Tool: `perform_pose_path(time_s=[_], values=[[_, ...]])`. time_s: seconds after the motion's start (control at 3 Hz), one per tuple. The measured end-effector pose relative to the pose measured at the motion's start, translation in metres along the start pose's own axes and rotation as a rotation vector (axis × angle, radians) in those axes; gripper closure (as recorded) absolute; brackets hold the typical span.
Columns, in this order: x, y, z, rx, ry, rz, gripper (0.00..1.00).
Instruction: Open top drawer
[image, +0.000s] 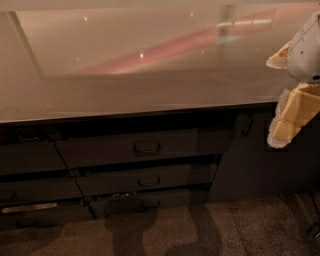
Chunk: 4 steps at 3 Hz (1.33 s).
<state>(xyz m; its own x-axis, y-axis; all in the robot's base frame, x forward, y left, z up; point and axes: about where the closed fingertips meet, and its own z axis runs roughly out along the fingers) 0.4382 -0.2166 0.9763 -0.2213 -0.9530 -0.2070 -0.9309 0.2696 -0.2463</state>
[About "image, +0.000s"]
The dark left top drawer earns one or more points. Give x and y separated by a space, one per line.
29 158

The dark drawer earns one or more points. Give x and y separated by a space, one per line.
39 190
29 158
57 214
147 201
145 179
134 147

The dark left bottom drawer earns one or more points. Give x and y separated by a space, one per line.
57 214

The dark left middle drawer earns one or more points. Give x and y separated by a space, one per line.
39 190

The dark right cabinet door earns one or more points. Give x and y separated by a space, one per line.
250 168

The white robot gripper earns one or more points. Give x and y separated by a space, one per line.
306 50

